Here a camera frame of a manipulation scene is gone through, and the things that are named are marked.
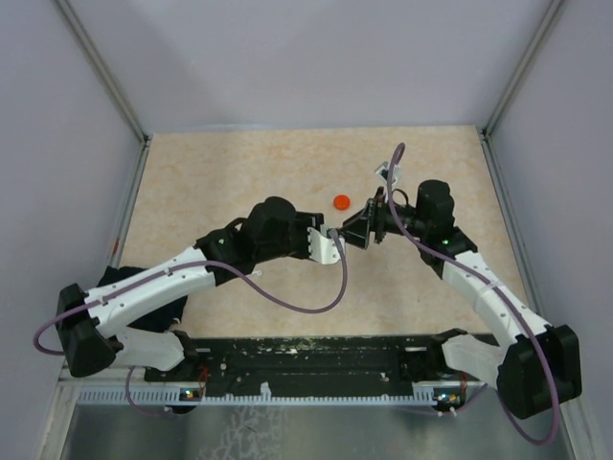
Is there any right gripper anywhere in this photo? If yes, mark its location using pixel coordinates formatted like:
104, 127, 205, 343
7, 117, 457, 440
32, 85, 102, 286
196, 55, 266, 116
338, 187, 429, 249

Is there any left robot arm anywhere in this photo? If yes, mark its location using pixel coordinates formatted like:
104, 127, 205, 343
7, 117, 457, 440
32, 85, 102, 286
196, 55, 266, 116
56, 196, 342, 380

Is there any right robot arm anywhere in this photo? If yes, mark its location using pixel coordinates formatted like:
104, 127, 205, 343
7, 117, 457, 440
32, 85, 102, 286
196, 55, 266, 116
340, 179, 582, 420

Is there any red earbud charging case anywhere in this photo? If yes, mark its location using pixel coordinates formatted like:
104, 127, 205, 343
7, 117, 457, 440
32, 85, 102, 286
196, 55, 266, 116
332, 195, 352, 211

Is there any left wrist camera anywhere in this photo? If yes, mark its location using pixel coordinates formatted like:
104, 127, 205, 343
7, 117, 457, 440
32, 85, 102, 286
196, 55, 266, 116
306, 225, 345, 265

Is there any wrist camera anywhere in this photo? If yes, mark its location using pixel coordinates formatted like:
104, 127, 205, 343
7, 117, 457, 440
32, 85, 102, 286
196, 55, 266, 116
306, 225, 345, 265
375, 161, 400, 189

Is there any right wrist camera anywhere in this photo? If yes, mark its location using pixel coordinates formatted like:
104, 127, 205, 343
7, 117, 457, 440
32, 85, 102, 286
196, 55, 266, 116
375, 161, 400, 189

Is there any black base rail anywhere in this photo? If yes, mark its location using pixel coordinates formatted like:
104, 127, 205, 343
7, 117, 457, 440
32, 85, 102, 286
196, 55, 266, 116
145, 334, 461, 398

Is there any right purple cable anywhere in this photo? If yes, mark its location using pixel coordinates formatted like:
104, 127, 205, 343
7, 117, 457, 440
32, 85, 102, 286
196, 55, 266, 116
386, 142, 560, 445

